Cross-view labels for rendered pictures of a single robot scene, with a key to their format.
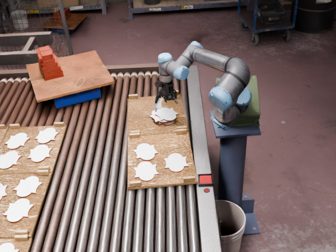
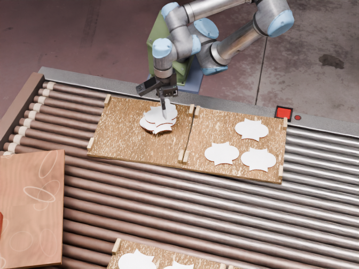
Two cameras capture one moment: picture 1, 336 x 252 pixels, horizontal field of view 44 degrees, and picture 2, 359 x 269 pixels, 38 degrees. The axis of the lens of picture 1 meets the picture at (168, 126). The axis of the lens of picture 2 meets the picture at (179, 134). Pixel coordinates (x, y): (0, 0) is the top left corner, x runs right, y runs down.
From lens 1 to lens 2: 2.19 m
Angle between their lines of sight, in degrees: 54
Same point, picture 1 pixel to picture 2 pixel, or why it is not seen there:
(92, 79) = (39, 176)
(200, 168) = (260, 113)
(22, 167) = not seen: outside the picture
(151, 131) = (180, 140)
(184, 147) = (225, 117)
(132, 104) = (106, 149)
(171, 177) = (274, 139)
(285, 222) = not seen: hidden behind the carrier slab
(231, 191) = not seen: hidden behind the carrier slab
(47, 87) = (26, 243)
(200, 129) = (191, 97)
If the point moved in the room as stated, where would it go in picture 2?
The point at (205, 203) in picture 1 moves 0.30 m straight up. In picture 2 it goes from (315, 123) to (329, 73)
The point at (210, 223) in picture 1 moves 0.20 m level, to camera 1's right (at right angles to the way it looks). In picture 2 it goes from (344, 126) to (345, 95)
